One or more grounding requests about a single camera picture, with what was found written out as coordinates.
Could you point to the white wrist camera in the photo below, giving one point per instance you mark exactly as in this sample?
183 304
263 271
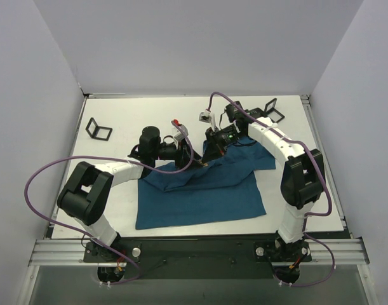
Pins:
207 116
179 132

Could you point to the right black display box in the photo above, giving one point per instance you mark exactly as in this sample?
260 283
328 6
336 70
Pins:
271 111

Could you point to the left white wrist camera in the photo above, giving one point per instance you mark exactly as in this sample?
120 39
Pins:
179 132

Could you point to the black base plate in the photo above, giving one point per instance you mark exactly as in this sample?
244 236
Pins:
218 257

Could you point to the aluminium frame rail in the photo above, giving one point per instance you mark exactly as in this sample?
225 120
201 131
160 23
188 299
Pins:
58 253

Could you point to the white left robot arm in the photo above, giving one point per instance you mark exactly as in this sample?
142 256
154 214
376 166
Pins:
85 194

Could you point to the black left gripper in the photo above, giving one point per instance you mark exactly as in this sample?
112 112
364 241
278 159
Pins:
184 155

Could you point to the black display box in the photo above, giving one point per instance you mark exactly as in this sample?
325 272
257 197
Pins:
271 111
97 132

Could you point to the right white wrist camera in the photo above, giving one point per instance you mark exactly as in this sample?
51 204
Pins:
207 116

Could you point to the blue t-shirt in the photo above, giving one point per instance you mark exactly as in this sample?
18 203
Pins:
225 190

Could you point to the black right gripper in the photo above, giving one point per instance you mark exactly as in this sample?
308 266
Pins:
213 142

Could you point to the left black display box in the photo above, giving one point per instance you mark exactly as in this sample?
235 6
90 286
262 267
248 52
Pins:
97 132

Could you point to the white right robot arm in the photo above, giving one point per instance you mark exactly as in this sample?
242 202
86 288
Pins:
303 179

